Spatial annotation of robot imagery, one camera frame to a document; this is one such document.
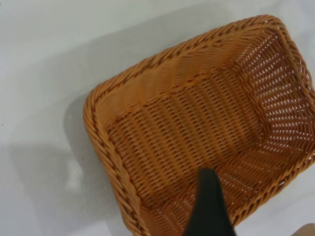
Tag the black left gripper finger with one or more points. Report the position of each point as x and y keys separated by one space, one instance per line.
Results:
x=209 y=211

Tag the orange woven wicker basket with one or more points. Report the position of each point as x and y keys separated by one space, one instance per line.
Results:
x=172 y=110

